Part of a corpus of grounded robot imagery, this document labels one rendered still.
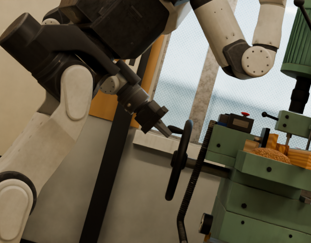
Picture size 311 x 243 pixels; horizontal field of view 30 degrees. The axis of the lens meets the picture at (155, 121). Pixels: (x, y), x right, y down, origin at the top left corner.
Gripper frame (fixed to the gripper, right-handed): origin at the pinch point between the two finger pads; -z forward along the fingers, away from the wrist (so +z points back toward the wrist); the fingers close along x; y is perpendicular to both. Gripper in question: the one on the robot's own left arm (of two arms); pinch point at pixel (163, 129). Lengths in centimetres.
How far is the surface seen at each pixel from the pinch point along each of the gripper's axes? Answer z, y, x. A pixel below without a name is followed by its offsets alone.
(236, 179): -26.9, -6.4, 11.0
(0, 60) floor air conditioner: 86, 61, -86
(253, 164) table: -25.7, -13.8, 23.8
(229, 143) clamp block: -18.6, 5.3, 11.1
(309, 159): -34, -14, 38
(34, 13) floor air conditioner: 91, 78, -62
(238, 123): -15.7, 9.0, 16.7
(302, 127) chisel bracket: -32.0, 23.2, 25.0
